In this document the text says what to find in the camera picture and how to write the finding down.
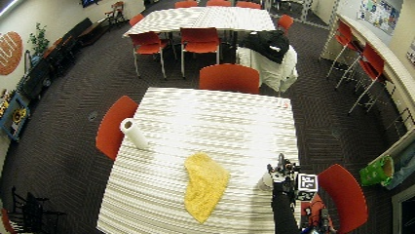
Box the small white container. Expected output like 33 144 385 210
256 173 275 192

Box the white marker cube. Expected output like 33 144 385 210
295 173 320 202

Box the red backpack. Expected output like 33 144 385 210
299 194 338 234

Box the red chair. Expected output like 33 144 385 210
94 95 139 161
234 0 263 10
197 62 262 96
174 0 199 10
316 163 370 234
205 0 234 8
179 26 222 79
129 31 170 80
129 13 146 27
276 14 295 35

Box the yellow cloth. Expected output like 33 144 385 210
182 151 233 225

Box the green bag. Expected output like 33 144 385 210
358 155 395 188

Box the blue cloth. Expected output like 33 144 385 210
383 141 415 190

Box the small table with white cloth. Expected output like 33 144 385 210
234 44 299 95

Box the white paper towel roll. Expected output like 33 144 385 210
118 117 150 151

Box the black jacket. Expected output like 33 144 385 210
239 29 291 65

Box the red bar stool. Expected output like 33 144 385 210
346 43 387 115
326 19 360 80

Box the curved white counter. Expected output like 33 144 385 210
320 12 415 126

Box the long white table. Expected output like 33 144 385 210
122 6 278 37

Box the black metal rack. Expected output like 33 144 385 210
6 185 68 234

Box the wooden chair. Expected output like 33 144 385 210
103 0 127 26

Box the blue framed sunflower picture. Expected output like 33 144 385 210
0 92 32 141

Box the green potted plant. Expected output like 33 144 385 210
25 21 52 59

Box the colourful wall poster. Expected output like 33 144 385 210
356 0 401 36

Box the orange round wall decoration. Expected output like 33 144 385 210
0 30 25 77

